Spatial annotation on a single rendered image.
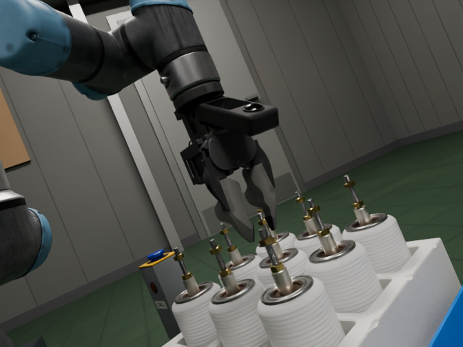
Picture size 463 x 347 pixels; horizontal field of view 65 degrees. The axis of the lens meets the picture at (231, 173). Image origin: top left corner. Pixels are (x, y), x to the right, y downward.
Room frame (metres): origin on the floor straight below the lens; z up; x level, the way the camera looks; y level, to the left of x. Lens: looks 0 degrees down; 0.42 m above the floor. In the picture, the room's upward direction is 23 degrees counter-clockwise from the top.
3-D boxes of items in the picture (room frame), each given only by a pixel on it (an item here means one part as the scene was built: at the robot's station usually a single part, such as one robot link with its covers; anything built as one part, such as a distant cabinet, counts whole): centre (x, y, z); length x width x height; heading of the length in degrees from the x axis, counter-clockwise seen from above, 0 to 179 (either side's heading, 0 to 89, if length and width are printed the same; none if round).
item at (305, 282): (0.49, -0.01, 0.25); 0.08 x 0.08 x 0.01
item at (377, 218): (0.64, -0.18, 0.25); 0.08 x 0.08 x 0.01
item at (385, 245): (0.64, -0.18, 0.16); 0.10 x 0.10 x 0.18
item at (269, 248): (0.49, -0.01, 0.30); 0.01 x 0.01 x 0.08
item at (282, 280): (0.49, -0.01, 0.26); 0.02 x 0.02 x 0.03
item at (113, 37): (0.51, 0.10, 0.64); 0.11 x 0.11 x 0.08; 73
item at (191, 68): (0.50, 0.00, 0.56); 0.08 x 0.08 x 0.05
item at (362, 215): (0.64, -0.18, 0.26); 0.02 x 0.02 x 0.03
